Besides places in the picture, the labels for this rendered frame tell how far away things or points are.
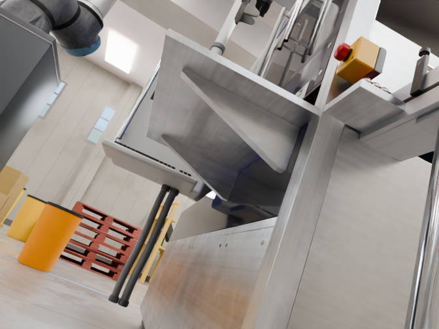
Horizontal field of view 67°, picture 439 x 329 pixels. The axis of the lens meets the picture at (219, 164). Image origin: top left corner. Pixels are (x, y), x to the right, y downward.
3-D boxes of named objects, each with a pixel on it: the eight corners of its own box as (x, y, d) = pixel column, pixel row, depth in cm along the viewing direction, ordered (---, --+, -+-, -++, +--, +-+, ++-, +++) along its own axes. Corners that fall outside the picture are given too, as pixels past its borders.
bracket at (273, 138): (280, 173, 85) (294, 131, 90) (285, 170, 82) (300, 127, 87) (160, 114, 80) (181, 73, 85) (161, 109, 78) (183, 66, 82)
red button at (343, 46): (343, 68, 78) (347, 55, 79) (354, 59, 74) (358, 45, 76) (329, 60, 78) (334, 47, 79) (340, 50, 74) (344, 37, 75)
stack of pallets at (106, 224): (45, 254, 438) (76, 200, 465) (48, 250, 505) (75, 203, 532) (121, 283, 470) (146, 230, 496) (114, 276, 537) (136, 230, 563)
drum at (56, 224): (50, 275, 283) (83, 215, 302) (8, 259, 275) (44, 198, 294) (55, 271, 315) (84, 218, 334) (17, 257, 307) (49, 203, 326)
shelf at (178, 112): (246, 185, 145) (248, 181, 146) (346, 130, 80) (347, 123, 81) (146, 136, 138) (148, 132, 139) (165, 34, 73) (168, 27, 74)
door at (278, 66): (242, 131, 179) (276, 49, 199) (279, 93, 136) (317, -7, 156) (241, 130, 179) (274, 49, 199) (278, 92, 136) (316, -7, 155)
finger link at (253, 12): (255, 24, 90) (266, 0, 94) (236, 14, 90) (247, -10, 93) (251, 31, 93) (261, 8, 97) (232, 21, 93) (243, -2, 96)
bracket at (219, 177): (225, 201, 132) (236, 172, 136) (227, 200, 129) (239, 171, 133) (147, 164, 127) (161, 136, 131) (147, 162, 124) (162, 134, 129)
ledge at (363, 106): (372, 138, 79) (373, 131, 80) (417, 117, 67) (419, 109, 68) (323, 111, 77) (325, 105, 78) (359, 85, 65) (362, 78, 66)
